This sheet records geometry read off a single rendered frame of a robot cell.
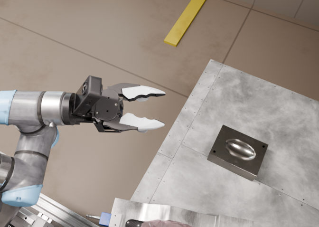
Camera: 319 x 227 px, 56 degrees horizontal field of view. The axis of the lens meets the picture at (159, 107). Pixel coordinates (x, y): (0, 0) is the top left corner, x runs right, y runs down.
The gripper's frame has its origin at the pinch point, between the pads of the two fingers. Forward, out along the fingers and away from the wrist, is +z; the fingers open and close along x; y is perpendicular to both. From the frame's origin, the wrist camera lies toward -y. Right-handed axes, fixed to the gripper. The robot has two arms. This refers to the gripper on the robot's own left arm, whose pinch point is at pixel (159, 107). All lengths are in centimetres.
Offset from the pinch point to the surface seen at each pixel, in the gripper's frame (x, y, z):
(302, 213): 16, 64, 55
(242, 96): -37, 71, 39
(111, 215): 19, 57, -17
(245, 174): 2, 61, 34
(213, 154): -5, 60, 22
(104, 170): -15, 149, -39
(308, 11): -164, 157, 130
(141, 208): 16, 58, -6
